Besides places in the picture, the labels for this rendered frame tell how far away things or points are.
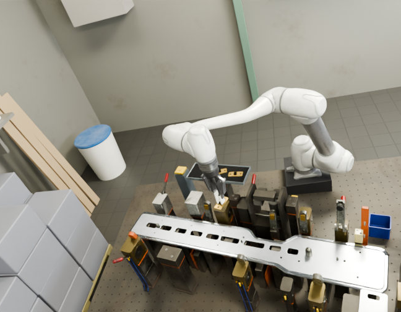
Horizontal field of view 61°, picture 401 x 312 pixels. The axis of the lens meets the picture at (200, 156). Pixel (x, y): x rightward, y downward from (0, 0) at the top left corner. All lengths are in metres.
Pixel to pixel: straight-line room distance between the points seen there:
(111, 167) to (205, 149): 3.00
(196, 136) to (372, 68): 3.56
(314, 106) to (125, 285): 1.54
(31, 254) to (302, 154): 1.92
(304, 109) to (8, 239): 1.93
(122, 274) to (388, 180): 1.83
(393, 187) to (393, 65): 2.51
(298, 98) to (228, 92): 2.99
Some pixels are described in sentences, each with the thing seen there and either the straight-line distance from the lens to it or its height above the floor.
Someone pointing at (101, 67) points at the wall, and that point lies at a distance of 4.91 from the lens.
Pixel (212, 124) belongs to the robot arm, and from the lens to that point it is 1.62.
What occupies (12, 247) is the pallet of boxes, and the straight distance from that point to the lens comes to 2.53.
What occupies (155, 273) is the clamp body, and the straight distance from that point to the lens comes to 2.18.
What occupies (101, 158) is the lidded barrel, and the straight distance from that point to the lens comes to 4.23.
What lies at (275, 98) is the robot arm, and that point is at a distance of 1.76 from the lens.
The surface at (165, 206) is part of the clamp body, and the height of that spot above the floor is 1.01.
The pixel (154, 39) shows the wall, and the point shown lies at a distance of 4.51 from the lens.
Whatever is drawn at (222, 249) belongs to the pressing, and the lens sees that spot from 1.83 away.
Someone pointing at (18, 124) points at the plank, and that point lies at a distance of 3.67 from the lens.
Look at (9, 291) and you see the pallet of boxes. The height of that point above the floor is 0.87.
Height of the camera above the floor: 2.43
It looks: 36 degrees down
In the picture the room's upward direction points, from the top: 19 degrees counter-clockwise
